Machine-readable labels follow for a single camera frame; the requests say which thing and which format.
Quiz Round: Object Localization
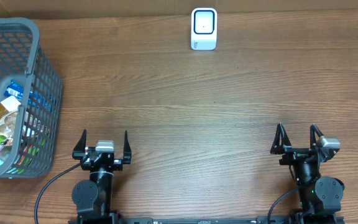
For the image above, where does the blue snack bar wrapper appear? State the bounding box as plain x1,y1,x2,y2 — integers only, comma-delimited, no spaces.
4,80,57,113

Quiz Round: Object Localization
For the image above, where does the beige nut snack pouch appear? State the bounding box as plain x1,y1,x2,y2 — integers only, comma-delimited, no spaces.
0,96,21,138

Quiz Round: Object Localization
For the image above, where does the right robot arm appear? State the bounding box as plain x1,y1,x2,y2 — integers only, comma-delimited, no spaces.
265,123,345,223

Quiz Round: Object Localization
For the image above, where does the grey plastic basket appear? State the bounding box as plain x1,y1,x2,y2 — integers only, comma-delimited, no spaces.
0,17,63,179

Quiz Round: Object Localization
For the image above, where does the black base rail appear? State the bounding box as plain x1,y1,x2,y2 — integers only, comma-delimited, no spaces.
67,216,345,224

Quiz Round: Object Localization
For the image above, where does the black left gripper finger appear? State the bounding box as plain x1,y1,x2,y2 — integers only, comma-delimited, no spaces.
123,131,132,154
73,129,86,152

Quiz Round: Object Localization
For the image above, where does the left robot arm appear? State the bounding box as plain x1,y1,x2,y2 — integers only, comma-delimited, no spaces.
68,131,132,224

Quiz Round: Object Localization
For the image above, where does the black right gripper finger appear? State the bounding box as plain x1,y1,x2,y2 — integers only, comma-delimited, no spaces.
310,124,324,148
270,123,291,154

